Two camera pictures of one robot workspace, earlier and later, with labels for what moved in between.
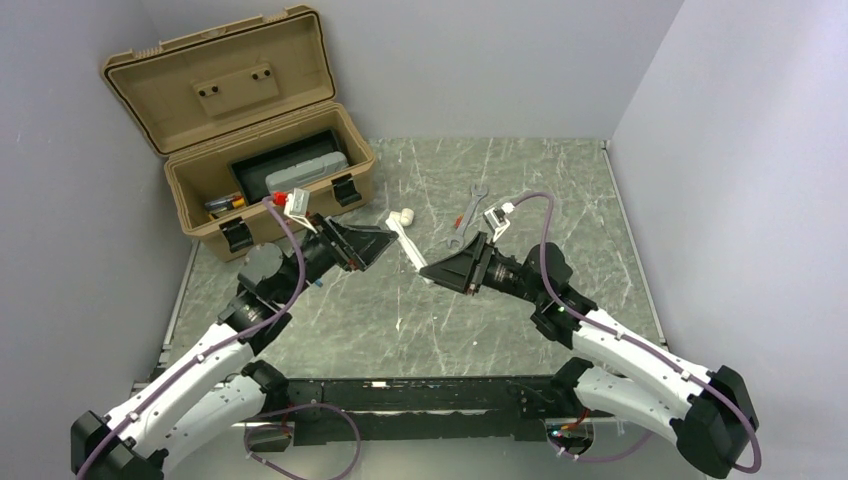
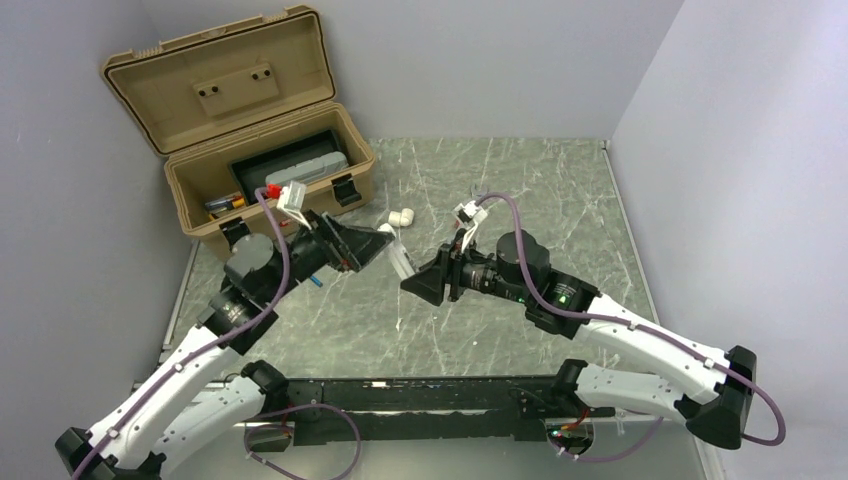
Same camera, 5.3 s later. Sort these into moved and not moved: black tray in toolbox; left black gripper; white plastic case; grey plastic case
Moved: white plastic case
Not moved: black tray in toolbox; left black gripper; grey plastic case
